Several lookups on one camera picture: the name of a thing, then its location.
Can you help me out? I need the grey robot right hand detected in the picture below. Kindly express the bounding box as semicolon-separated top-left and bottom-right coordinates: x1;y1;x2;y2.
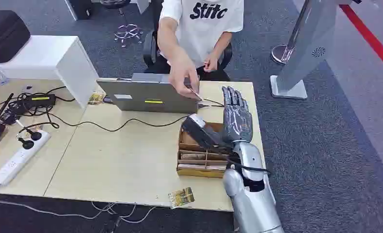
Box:
204;85;254;145

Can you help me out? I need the person's right hand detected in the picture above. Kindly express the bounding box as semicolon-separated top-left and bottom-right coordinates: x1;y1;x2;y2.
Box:
168;55;201;100

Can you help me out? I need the person's left hand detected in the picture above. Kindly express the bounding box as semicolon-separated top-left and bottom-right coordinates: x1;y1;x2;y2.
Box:
203;54;219;73

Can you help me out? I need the thin card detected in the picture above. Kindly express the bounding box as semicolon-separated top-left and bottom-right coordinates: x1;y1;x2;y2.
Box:
187;84;204;101

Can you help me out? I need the person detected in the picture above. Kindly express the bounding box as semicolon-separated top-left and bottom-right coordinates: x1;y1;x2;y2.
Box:
157;0;245;100

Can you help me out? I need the grey laptop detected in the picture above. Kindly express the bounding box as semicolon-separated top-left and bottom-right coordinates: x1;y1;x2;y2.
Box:
96;73;201;115

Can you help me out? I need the black office chair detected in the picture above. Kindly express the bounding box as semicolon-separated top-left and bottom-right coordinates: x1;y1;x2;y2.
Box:
142;0;233;82

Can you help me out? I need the card stack in box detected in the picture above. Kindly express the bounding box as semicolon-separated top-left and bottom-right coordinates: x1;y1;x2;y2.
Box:
180;153;207;161

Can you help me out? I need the wooden card box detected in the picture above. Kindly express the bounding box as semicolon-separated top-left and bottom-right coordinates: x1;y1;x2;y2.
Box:
176;121;235;180

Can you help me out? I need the chrome chair base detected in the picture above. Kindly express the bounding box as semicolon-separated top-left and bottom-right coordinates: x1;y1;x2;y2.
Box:
113;23;144;49

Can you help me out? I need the yellow printed card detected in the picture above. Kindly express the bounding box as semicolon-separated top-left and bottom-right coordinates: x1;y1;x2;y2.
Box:
168;186;196;209
88;91;107;106

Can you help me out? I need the grey kiosk stand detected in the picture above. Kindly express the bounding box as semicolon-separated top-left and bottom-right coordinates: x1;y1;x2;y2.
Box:
270;0;353;100

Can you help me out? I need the black box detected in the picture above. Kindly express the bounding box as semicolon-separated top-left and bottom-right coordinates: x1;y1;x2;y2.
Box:
64;0;94;21

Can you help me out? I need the white cabinet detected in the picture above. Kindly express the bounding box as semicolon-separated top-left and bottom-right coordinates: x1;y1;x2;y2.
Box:
0;35;99;109

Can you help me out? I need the black power adapter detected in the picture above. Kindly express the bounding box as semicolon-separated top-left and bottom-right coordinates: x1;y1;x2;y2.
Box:
24;93;57;109

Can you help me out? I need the red floor tape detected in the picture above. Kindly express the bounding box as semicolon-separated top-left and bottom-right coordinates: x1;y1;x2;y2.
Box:
339;4;383;78

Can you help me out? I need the black power plug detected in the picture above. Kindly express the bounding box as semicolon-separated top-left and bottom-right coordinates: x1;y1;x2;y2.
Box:
17;137;35;150
24;128;43;141

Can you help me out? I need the black carrying case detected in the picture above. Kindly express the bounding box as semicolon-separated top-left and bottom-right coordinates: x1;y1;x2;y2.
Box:
0;10;31;64

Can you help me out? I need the white power strip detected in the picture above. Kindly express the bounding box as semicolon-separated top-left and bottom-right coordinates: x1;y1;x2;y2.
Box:
0;129;51;187

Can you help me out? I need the black laptop plug cable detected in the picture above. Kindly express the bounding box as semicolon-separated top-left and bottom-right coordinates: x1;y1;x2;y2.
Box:
198;97;225;109

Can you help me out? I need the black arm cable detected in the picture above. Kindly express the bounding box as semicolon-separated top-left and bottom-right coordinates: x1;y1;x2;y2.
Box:
226;156;272;177

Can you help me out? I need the chrome stanchion post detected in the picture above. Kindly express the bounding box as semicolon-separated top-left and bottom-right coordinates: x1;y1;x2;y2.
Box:
270;0;312;66

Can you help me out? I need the black power cable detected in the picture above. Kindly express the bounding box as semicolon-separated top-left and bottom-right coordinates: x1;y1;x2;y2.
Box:
17;112;190;133

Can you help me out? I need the white power strip cable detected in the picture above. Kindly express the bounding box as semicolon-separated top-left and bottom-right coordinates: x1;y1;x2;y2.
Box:
0;184;158;225

